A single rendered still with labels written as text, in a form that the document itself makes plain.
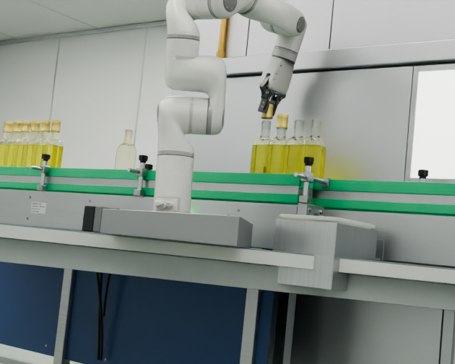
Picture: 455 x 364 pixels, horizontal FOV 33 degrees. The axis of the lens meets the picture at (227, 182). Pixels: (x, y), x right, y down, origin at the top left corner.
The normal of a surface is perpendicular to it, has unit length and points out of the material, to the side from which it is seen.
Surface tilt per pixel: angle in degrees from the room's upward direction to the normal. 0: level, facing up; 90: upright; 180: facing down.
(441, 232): 90
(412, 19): 90
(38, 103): 90
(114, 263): 90
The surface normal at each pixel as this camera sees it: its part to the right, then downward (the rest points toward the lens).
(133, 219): -0.13, -0.10
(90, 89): -0.58, -0.13
